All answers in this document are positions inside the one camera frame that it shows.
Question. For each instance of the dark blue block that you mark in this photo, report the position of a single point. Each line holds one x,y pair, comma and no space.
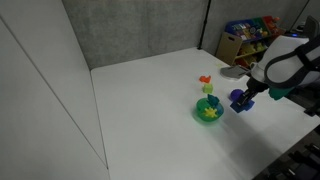
237,107

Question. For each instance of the teal wrist camera box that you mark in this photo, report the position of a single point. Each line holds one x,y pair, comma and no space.
277,93

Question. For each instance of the toy shelf with colourful bins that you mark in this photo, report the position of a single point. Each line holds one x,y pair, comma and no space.
246,31

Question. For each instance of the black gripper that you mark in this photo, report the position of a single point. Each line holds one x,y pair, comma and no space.
256,85

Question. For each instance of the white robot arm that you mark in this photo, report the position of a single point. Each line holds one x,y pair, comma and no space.
283,56

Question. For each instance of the grey tray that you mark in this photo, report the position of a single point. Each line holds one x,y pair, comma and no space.
233,71

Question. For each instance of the black equipment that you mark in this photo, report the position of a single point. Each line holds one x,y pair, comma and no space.
300,161

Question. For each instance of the orange toy piece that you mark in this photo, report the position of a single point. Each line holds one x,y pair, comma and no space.
205,79

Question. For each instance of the green bowl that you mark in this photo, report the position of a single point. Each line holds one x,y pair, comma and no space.
201,112

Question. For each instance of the black pole with clamp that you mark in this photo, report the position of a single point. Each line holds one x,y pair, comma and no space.
204,25

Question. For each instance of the yellow star toy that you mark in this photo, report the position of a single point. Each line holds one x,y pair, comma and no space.
210,112

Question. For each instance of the light green block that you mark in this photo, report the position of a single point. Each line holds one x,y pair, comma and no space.
208,88

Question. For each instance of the teal toy piece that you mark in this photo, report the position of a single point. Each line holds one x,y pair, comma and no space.
212,100

